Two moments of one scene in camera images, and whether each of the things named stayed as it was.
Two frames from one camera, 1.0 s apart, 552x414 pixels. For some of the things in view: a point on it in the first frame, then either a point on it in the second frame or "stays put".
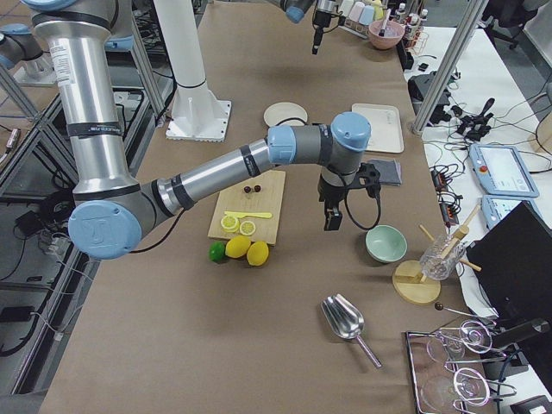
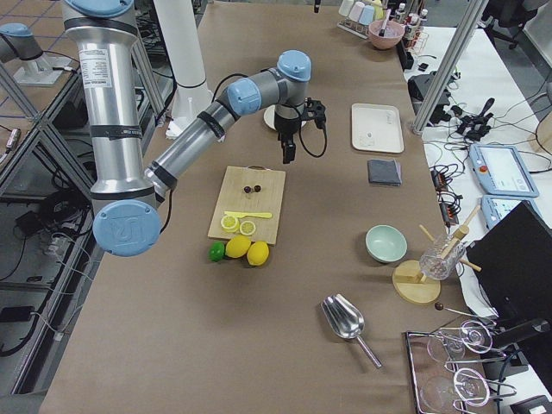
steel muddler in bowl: (381, 32) stays put
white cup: (345, 7) stays put
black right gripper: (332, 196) -> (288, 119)
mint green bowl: (385, 243) stays put
